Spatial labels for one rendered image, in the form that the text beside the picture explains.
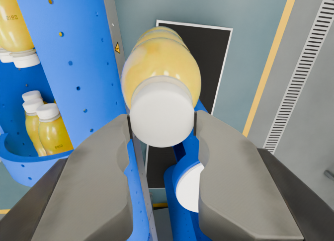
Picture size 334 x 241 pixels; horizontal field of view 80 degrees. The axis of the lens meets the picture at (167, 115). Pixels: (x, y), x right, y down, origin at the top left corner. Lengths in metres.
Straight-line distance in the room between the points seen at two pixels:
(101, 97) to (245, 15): 1.46
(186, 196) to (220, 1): 1.30
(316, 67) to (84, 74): 2.03
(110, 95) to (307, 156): 2.56
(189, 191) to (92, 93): 0.54
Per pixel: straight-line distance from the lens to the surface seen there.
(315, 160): 2.91
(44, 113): 0.46
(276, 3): 1.83
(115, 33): 0.67
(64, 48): 0.36
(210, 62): 1.52
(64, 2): 0.36
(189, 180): 0.76
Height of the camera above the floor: 1.54
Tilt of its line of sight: 61 degrees down
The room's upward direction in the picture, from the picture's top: 165 degrees clockwise
